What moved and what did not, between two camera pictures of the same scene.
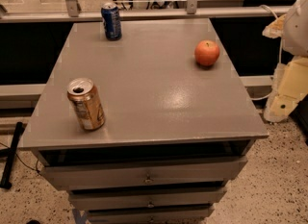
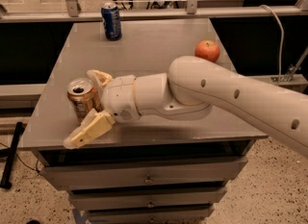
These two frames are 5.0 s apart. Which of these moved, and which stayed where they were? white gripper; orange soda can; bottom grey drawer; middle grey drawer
Moved: white gripper
Stayed: bottom grey drawer; orange soda can; middle grey drawer
